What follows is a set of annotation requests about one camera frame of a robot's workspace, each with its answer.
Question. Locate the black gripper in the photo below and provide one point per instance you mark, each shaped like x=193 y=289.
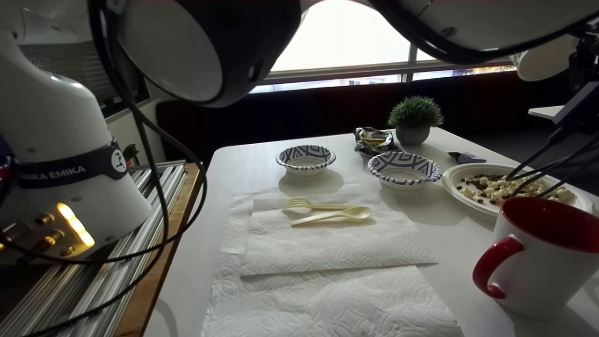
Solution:
x=583 y=110

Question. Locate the popcorn snack mix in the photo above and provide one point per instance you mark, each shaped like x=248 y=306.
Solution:
x=498 y=188

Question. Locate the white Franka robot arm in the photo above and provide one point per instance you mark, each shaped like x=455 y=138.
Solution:
x=57 y=143

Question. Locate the white round plate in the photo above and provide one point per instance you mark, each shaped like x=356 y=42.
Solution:
x=459 y=184

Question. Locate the white mug with red inside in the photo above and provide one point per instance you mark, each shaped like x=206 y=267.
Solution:
x=549 y=269

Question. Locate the green potted plant, large ball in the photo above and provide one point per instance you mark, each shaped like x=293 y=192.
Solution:
x=414 y=115

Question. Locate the small blue patterned paper bowl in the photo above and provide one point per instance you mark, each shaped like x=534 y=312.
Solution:
x=403 y=169

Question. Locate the black and yellow snack packet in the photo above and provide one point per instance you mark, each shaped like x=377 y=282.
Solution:
x=375 y=141

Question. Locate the cream plastic spoon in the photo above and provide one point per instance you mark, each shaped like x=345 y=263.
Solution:
x=343 y=216
x=300 y=207

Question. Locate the folded white paper towel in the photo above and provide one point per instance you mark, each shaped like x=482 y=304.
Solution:
x=337 y=250

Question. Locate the large blue patterned paper bowl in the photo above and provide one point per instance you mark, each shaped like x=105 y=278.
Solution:
x=306 y=160

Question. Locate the black sofa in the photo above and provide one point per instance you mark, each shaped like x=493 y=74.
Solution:
x=300 y=119

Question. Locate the large white paper towel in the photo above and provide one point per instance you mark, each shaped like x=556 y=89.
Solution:
x=324 y=306

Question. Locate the wooden base board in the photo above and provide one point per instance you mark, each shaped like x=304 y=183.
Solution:
x=150 y=287

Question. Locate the window frame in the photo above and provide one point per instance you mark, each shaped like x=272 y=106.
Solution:
x=375 y=74

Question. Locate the aluminium profile frame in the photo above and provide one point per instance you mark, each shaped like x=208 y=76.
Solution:
x=75 y=293

